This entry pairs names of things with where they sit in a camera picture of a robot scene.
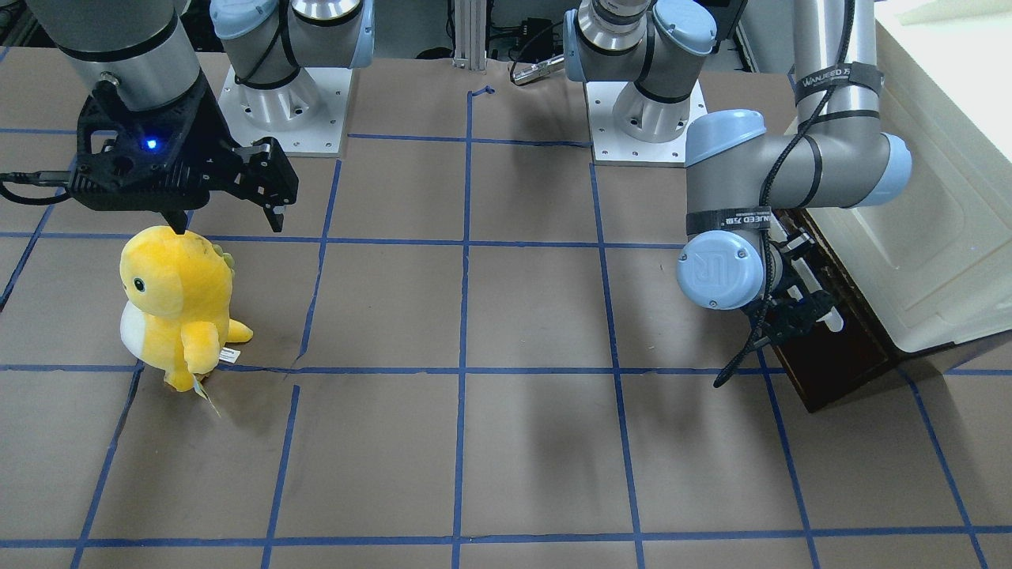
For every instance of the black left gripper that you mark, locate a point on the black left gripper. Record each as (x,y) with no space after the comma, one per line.
(800,310)

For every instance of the cream plastic storage box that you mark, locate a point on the cream plastic storage box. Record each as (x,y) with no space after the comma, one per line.
(934,263)

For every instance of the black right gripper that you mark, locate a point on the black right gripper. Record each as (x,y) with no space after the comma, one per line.
(267,171)

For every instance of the white plastic drawer handle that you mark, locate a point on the white plastic drawer handle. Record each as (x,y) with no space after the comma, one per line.
(809,293)

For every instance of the yellow plush dinosaur toy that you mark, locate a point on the yellow plush dinosaur toy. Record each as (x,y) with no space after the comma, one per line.
(177,318)

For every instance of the dark brown wooden drawer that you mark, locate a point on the dark brown wooden drawer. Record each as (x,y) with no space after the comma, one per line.
(826,366)

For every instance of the aluminium frame post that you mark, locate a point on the aluminium frame post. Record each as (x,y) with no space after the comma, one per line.
(470,31)

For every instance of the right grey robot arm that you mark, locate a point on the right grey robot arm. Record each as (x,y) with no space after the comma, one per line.
(143,48)

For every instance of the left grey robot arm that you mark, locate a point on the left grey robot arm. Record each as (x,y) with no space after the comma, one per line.
(737,172)

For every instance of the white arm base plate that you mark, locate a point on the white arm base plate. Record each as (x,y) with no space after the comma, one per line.
(629,129)
(306,116)

